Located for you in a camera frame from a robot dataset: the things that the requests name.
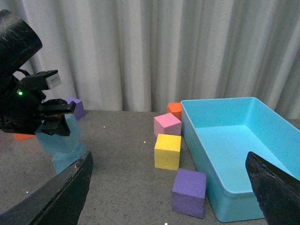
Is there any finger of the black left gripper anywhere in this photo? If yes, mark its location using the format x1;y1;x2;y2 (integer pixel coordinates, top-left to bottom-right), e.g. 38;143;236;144
41;115;70;136
0;152;93;225

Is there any light blue foam cube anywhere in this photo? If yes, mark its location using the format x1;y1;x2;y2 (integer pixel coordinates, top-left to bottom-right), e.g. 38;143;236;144
35;114;82;158
52;142;87;174

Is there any purple foam cube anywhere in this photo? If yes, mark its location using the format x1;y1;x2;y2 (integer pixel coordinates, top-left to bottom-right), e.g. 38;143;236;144
172;168;207;218
66;97;85;120

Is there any white curtain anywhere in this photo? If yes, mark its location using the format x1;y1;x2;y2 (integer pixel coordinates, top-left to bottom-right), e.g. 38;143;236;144
0;0;300;119

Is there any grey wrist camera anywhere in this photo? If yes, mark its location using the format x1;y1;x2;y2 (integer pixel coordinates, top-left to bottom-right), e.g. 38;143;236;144
35;70;61;90

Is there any light blue plastic bin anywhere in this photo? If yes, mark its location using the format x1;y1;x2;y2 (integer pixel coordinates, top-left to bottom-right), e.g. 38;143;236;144
181;97;300;222

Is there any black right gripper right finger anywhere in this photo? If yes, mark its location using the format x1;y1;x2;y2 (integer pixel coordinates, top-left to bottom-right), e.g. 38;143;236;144
245;151;300;225

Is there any yellow foam cube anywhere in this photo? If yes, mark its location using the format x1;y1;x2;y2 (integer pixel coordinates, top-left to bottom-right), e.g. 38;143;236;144
154;134;181;171

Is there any orange foam cube right side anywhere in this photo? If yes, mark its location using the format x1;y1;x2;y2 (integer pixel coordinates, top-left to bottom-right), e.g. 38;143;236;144
167;102;182;120

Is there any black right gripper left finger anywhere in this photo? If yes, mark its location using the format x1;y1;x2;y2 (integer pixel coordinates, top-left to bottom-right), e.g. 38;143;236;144
37;98;76;115

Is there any pink foam cube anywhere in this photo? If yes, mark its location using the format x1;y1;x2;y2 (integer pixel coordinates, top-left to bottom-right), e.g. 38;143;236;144
154;113;182;137

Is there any orange foam cube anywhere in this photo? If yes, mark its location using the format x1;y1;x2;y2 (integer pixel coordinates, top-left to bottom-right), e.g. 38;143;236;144
13;134;35;141
167;102;182;120

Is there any purple foam cube right side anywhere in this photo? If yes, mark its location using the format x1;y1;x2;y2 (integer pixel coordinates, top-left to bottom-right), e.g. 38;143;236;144
172;168;207;218

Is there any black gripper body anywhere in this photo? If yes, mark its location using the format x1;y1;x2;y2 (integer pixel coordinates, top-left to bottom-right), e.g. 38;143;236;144
0;71;47;135

